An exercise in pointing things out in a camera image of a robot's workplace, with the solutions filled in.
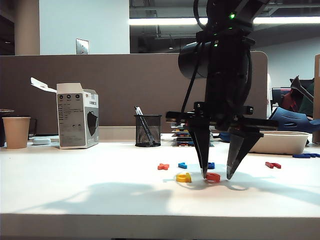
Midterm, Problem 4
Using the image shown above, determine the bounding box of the yellow letter d magnet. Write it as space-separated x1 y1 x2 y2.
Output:
175 172 193 184

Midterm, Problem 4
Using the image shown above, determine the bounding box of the black mesh pen holder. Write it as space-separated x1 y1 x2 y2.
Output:
134 114 163 148

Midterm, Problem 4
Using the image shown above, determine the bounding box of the clear plastic tray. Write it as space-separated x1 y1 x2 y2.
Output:
166 116 190 130

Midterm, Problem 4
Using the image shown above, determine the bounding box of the person in white clothing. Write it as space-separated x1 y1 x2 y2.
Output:
266 73 273 120

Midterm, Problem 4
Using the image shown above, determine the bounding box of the ceiling light strip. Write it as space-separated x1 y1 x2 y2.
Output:
128 16 320 26

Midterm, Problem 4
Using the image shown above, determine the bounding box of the brown desk partition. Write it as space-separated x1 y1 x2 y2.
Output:
0 51 269 137

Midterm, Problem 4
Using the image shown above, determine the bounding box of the computer monitor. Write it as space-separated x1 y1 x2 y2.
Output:
271 87 292 107

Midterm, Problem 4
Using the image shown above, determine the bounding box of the metal wall plate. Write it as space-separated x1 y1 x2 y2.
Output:
75 38 90 56

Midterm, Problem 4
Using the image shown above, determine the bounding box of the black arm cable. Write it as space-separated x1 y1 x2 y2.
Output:
181 0 211 114

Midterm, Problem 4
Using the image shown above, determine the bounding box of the person in green clothing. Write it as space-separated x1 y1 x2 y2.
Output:
297 79 315 118

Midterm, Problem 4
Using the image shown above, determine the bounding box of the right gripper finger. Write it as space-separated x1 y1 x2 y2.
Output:
186 117 211 180
226 126 265 181

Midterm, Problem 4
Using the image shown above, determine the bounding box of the brown paper cup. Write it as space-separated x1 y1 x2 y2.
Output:
2 116 32 150

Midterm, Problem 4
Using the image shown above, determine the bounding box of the beige oval container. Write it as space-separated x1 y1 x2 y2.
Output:
248 130 310 155

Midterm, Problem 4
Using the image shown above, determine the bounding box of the dark red letter h magnet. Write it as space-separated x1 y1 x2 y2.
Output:
264 161 282 170

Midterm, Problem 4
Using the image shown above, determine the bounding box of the small white case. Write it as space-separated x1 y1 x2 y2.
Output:
32 138 52 146

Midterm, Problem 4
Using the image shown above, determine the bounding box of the white grey mask box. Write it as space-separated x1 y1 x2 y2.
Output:
30 77 100 150

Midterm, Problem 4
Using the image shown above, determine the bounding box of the orange letter o magnet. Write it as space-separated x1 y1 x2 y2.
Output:
205 172 222 184

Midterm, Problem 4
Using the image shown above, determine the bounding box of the grey angled object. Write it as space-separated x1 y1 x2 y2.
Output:
289 75 315 104

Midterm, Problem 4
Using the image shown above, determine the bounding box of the person in red clothing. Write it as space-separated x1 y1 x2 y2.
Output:
281 90 302 112

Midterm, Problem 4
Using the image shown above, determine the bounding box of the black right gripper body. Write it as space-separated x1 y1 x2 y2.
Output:
165 72 279 132

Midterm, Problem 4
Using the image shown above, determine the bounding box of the black white pen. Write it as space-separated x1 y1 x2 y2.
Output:
134 106 155 146

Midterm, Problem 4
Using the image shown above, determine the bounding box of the dark blue letter magnet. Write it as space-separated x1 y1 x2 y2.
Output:
292 153 320 159

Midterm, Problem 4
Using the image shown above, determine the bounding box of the blue rubber slipper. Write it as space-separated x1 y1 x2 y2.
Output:
268 107 320 134
218 129 232 144

